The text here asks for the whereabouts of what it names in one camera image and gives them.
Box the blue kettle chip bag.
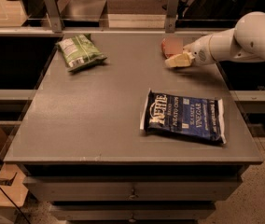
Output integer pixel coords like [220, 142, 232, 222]
[140, 91, 226, 144]

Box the grey cabinet upper drawer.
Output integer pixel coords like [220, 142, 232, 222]
[23, 176, 242, 202]

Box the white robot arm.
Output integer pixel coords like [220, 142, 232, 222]
[161, 11, 265, 68]

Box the red coke can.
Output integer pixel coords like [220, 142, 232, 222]
[161, 36, 183, 58]

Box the grey cabinet lower drawer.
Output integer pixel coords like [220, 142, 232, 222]
[50, 202, 216, 222]

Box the right metal bracket post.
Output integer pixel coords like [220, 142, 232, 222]
[164, 0, 179, 33]

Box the left metal bracket post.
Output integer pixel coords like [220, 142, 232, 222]
[44, 0, 63, 33]

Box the metal bracket post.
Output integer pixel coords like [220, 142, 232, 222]
[164, 0, 179, 33]
[44, 0, 63, 33]

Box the green jalapeno chip bag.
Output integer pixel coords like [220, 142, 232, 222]
[57, 34, 106, 73]

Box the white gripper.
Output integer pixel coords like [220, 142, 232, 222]
[165, 35, 216, 68]

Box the cardboard box on floor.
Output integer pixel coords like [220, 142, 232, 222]
[0, 164, 28, 207]

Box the grey cabinet drawer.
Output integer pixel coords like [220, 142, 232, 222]
[23, 176, 242, 202]
[50, 202, 216, 222]

